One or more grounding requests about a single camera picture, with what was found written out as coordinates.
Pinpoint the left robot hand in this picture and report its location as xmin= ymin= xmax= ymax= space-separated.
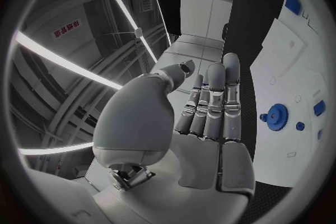
xmin=91 ymin=52 xmax=256 ymax=224

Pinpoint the white task board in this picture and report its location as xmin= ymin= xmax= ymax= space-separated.
xmin=248 ymin=0 xmax=332 ymax=188

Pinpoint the large blue block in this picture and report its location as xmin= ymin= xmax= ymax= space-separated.
xmin=284 ymin=0 xmax=302 ymax=16

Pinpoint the blue gear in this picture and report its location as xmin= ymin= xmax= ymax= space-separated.
xmin=265 ymin=103 xmax=290 ymax=132

